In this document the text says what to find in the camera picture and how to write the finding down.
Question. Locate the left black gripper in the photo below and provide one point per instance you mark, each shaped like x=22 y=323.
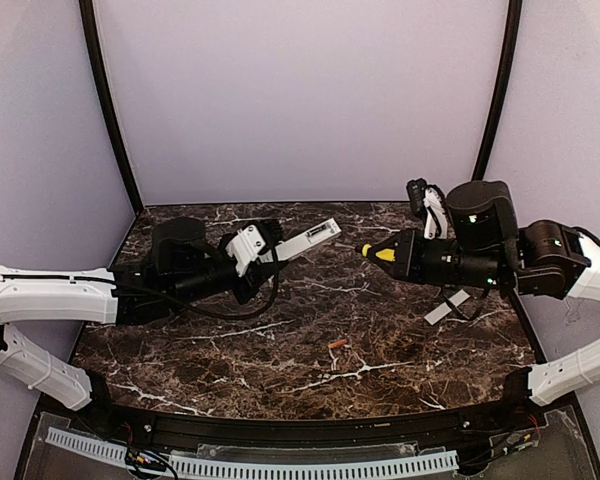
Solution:
x=255 y=279

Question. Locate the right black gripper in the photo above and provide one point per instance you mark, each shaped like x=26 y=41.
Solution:
x=412 y=253

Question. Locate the yellow handled screwdriver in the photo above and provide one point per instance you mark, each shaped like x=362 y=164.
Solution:
x=372 y=252

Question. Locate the white battery cover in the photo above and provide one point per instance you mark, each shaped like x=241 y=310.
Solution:
x=450 y=306

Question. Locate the white remote control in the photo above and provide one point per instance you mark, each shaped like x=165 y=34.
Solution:
x=313 y=237

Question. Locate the orange battery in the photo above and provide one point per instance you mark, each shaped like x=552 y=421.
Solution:
x=337 y=344

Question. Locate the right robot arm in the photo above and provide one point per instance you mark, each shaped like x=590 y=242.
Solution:
x=471 y=238

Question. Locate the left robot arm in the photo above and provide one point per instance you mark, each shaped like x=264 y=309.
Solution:
x=180 y=268

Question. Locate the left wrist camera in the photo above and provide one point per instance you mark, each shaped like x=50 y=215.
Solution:
x=251 y=244

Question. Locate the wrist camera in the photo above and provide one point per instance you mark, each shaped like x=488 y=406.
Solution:
x=428 y=203
x=251 y=244

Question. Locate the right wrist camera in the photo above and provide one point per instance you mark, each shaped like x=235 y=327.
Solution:
x=428 y=203

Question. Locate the black front table rail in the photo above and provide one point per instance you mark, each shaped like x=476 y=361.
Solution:
x=464 y=427

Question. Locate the black right frame post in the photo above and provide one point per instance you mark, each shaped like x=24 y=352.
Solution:
x=503 y=74

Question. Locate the black frame post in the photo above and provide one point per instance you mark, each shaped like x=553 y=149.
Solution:
x=503 y=74
x=105 y=98

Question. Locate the black left frame post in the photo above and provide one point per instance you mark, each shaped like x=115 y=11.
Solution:
x=105 y=98

